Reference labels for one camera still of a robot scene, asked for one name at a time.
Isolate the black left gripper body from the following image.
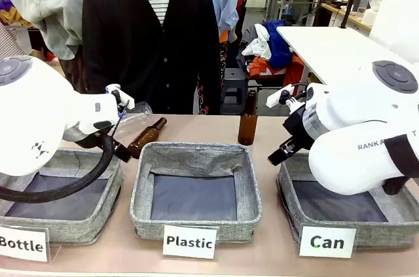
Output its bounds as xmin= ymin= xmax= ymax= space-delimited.
xmin=77 ymin=129 xmax=116 ymax=151

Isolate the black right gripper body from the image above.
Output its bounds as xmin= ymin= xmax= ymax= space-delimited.
xmin=283 ymin=103 xmax=317 ymax=154

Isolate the brown glass bottle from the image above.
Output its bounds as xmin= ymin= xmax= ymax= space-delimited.
xmin=126 ymin=117 xmax=168 ymax=160
xmin=237 ymin=89 xmax=259 ymax=146

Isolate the grey fabric basket labelled Plastic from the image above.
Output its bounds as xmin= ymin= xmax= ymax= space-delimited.
xmin=130 ymin=141 xmax=263 ymax=242

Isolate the grey fabric basket labelled Bottle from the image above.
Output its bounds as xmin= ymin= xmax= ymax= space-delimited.
xmin=0 ymin=147 xmax=124 ymax=246

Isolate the white Can label card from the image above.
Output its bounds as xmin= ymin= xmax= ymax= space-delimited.
xmin=298 ymin=225 xmax=357 ymax=259

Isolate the grey fabric basket labelled Can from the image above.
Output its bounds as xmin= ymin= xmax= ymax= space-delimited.
xmin=276 ymin=152 xmax=419 ymax=249

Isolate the large clear plastic bottle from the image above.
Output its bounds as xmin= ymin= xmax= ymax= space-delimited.
xmin=109 ymin=101 xmax=154 ymax=139

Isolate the orange crumpled cloth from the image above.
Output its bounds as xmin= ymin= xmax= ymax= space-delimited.
xmin=247 ymin=53 xmax=307 ymax=88

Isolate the black plastic stool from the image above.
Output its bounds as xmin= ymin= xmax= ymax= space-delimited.
xmin=221 ymin=67 xmax=250 ymax=116

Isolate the white background table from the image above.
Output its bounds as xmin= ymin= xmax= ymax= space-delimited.
xmin=276 ymin=26 xmax=419 ymax=94

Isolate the blue crumpled cloth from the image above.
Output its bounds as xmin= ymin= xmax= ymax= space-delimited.
xmin=261 ymin=20 xmax=293 ymax=71

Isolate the white crumpled cloth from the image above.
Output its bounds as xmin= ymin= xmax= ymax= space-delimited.
xmin=241 ymin=23 xmax=273 ymax=61

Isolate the person in black cardigan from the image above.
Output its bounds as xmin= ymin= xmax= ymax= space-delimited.
xmin=81 ymin=0 xmax=222 ymax=116

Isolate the black red floral garment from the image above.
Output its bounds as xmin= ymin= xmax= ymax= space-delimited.
xmin=196 ymin=39 xmax=230 ymax=116

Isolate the white Plastic label card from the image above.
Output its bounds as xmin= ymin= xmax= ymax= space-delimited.
xmin=162 ymin=224 xmax=219 ymax=260

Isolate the white Bottle label card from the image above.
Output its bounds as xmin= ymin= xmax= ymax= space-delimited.
xmin=0 ymin=226 xmax=50 ymax=263

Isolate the checkered hanging cloth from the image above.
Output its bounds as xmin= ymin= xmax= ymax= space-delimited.
xmin=0 ymin=23 xmax=33 ymax=62

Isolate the white paper roll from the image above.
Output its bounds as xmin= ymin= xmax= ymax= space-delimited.
xmin=362 ymin=8 xmax=380 ymax=28

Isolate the grey hanging jacket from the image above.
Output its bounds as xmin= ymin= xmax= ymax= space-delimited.
xmin=2 ymin=0 xmax=96 ymax=61

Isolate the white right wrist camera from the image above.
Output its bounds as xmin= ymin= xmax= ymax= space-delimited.
xmin=265 ymin=83 xmax=308 ymax=116

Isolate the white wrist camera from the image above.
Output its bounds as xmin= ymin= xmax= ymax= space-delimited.
xmin=265 ymin=83 xmax=308 ymax=116
xmin=105 ymin=83 xmax=136 ymax=119

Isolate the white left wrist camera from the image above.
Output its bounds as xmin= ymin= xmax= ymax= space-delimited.
xmin=105 ymin=83 xmax=136 ymax=119

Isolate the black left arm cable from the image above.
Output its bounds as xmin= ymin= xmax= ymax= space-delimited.
xmin=0 ymin=132 xmax=116 ymax=204

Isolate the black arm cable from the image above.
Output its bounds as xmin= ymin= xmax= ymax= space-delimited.
xmin=382 ymin=134 xmax=419 ymax=196
xmin=0 ymin=132 xmax=116 ymax=204

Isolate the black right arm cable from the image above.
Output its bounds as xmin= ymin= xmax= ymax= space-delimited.
xmin=382 ymin=134 xmax=419 ymax=196

